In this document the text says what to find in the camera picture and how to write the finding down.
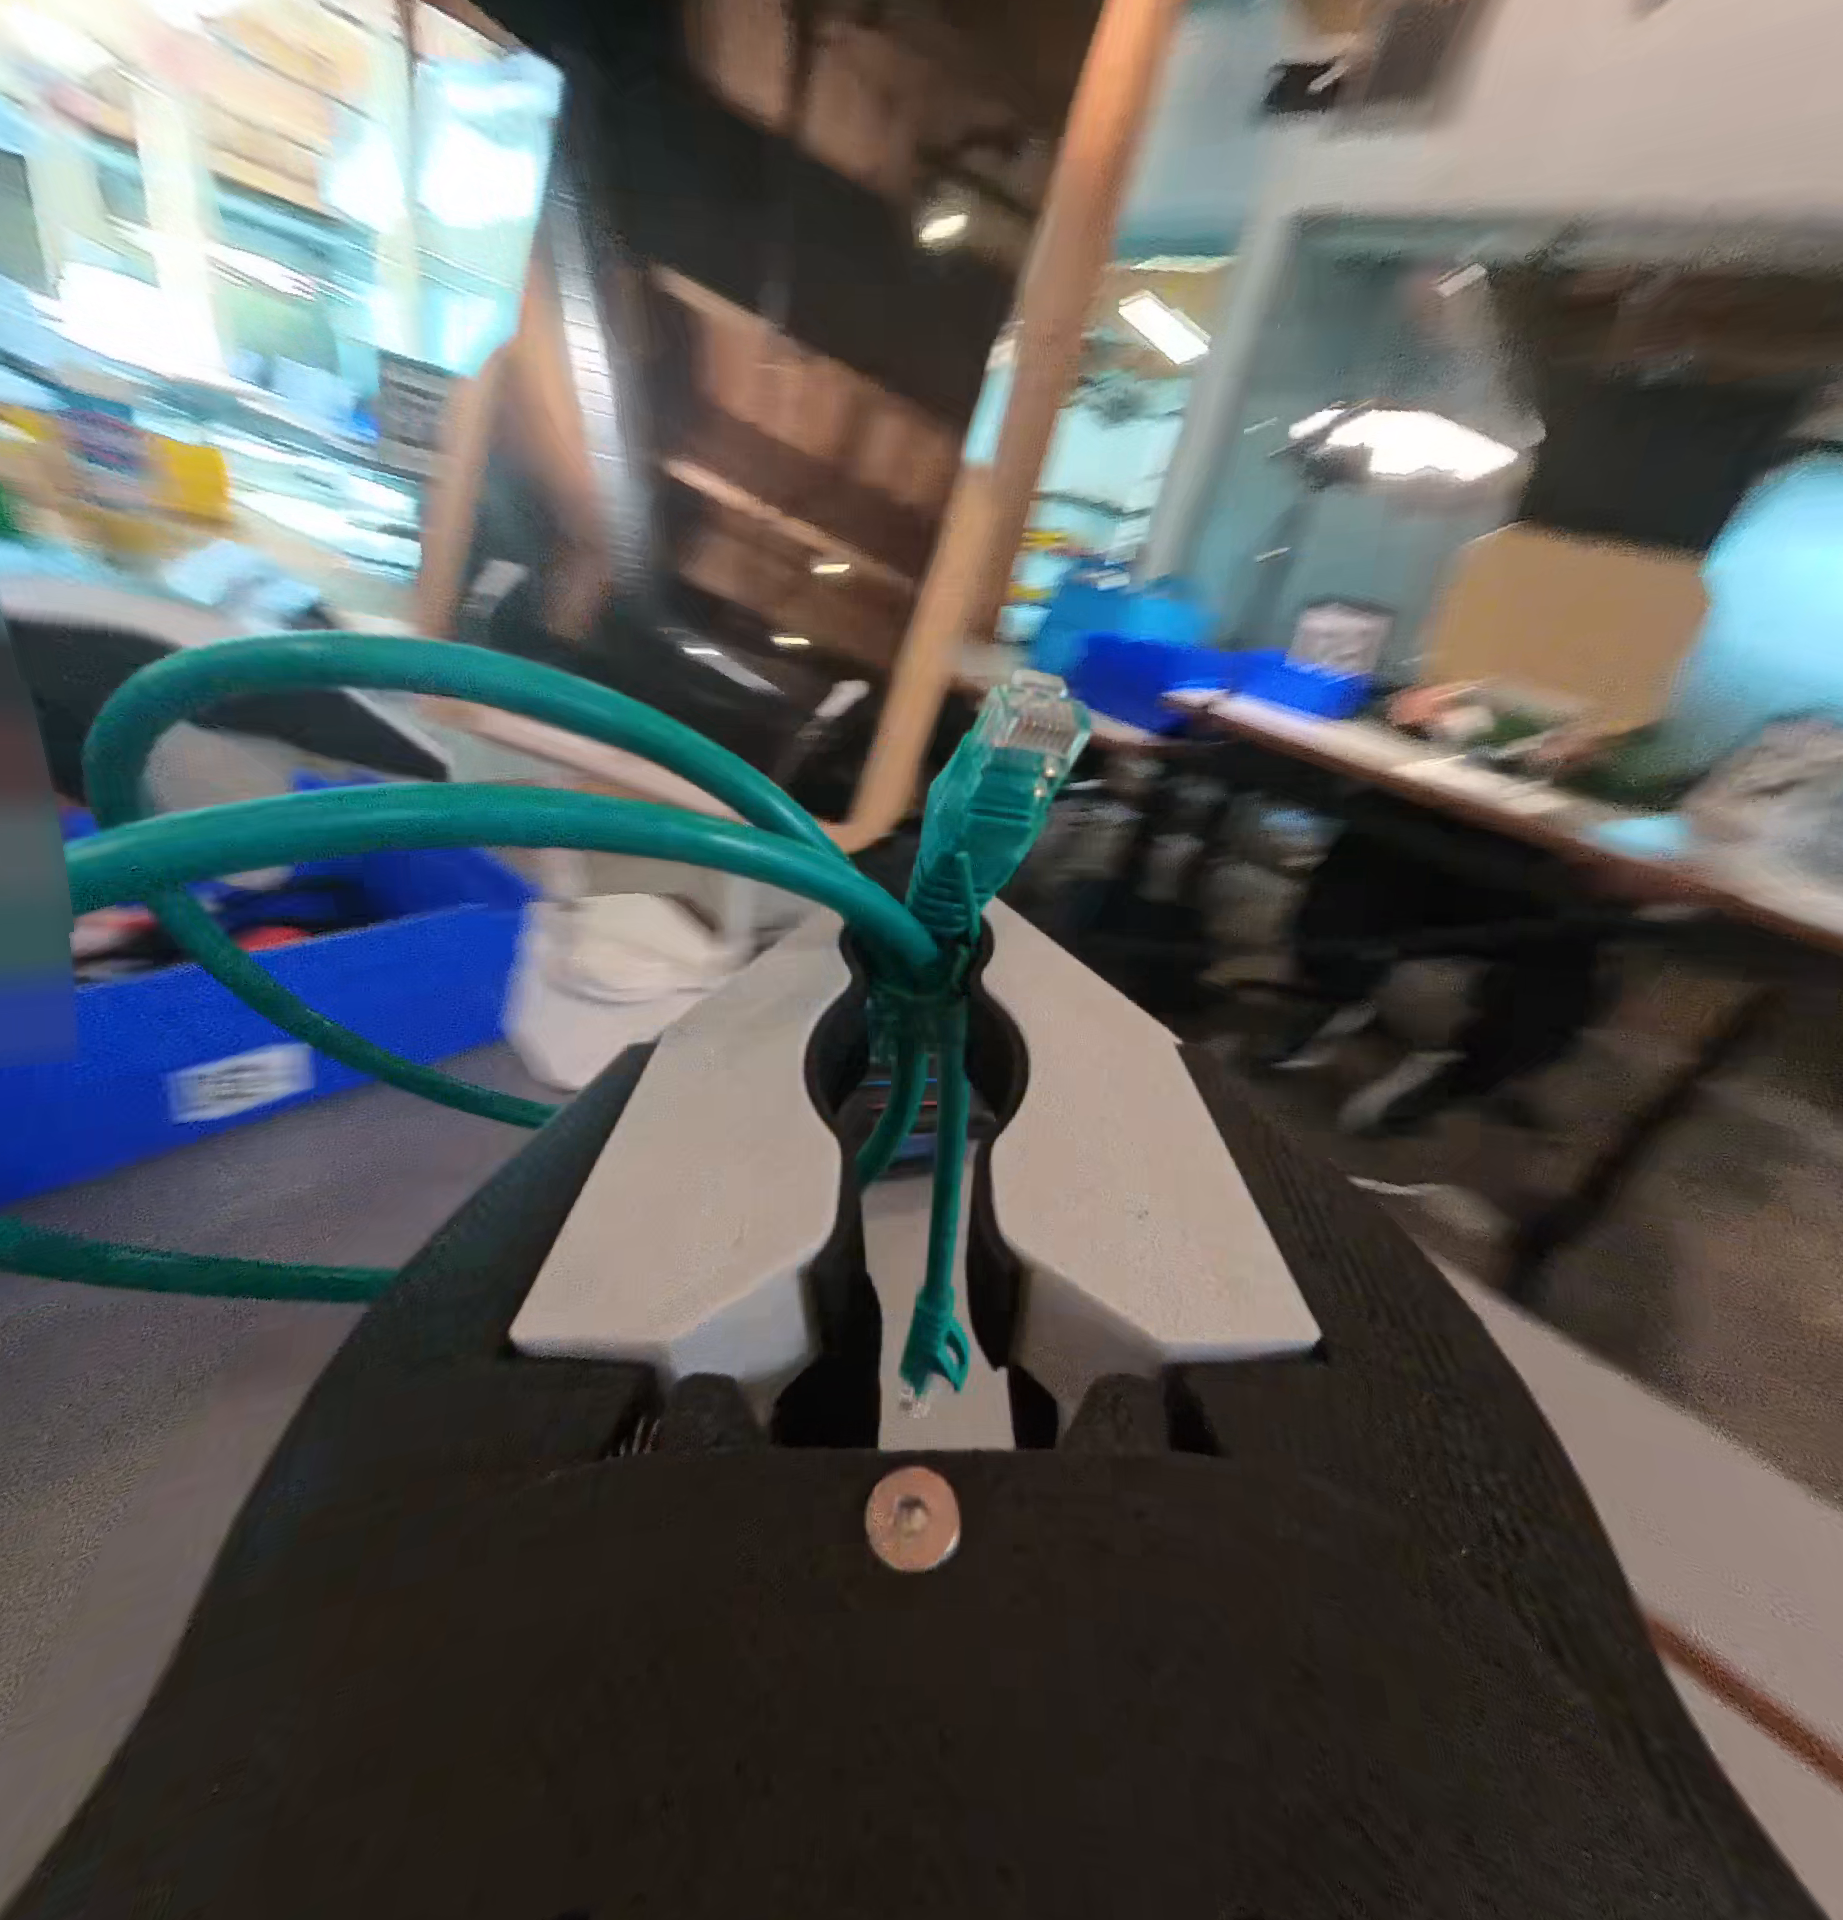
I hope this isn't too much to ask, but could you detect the wood edged table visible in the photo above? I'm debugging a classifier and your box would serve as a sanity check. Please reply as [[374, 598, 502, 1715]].
[[1162, 683, 1843, 963]]

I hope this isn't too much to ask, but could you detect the green ethernet cable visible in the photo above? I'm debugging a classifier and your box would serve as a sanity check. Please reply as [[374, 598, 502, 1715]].
[[0, 631, 1096, 1420]]

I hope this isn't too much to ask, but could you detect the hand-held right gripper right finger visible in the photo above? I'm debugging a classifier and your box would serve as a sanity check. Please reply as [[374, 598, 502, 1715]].
[[966, 901, 1325, 1412]]

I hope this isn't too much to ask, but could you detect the stack of blue bins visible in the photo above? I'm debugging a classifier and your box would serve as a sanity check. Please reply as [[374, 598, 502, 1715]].
[[1078, 631, 1373, 722]]

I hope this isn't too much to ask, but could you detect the studio light on stand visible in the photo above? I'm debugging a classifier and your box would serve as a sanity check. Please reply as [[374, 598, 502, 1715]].
[[1281, 396, 1537, 491]]

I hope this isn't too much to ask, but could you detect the framed printed tag board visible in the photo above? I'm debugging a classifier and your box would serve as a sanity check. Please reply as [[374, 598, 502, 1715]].
[[1287, 601, 1391, 679]]

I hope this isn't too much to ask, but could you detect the blue storage bin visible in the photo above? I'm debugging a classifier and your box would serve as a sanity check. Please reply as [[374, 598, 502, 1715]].
[[0, 773, 546, 1214]]

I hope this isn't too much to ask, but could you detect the large light blue tote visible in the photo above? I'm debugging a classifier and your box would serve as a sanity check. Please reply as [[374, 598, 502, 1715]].
[[1034, 577, 1208, 679]]

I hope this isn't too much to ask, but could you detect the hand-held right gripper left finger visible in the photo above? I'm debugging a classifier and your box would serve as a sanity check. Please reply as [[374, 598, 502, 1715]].
[[508, 914, 882, 1420]]

